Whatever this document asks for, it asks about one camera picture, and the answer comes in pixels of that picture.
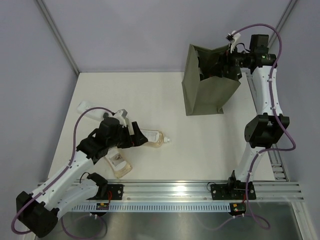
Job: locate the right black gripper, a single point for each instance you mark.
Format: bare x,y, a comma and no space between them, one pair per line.
226,60

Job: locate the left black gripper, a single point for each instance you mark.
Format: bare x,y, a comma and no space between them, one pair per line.
136,139

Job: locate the amber soap bottle white cap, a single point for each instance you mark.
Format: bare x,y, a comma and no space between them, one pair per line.
155,138

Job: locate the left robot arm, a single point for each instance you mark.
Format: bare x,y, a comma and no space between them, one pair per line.
41,209

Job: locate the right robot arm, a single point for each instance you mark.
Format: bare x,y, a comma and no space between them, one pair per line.
244,60

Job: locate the olive green canvas bag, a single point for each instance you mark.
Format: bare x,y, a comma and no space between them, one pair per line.
208,83

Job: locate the white flat bottle black cap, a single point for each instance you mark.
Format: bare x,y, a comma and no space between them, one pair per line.
92,111

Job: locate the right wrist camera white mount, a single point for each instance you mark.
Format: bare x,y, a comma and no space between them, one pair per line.
233,39

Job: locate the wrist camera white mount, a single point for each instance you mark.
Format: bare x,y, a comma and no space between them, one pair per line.
121,116
233,39

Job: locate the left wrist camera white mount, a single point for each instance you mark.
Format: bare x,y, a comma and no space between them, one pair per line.
121,116

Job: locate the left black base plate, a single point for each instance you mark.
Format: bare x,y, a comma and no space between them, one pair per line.
115,191

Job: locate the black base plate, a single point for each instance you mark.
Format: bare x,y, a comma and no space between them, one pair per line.
236,192
115,191

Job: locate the white slotted cable duct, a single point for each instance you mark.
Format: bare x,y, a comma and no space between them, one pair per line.
161,207

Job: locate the right aluminium frame post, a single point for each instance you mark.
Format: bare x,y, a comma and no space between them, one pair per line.
275,37

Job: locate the aluminium frame post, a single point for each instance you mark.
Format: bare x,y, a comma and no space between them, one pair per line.
275,37
49,20

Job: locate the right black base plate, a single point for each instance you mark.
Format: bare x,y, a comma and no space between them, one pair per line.
236,192

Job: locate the aluminium front rail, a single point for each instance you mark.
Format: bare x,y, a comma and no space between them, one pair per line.
198,191

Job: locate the left aluminium frame post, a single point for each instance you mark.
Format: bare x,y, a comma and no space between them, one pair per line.
49,20

